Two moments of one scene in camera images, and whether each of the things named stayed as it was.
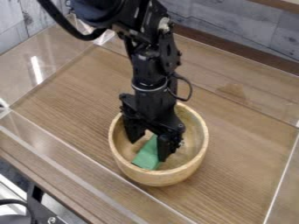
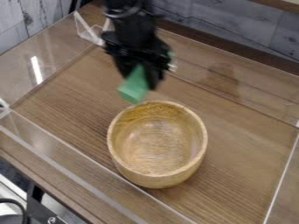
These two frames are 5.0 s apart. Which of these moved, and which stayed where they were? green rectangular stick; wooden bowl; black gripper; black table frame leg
Moved: black gripper; green rectangular stick
Stayed: black table frame leg; wooden bowl
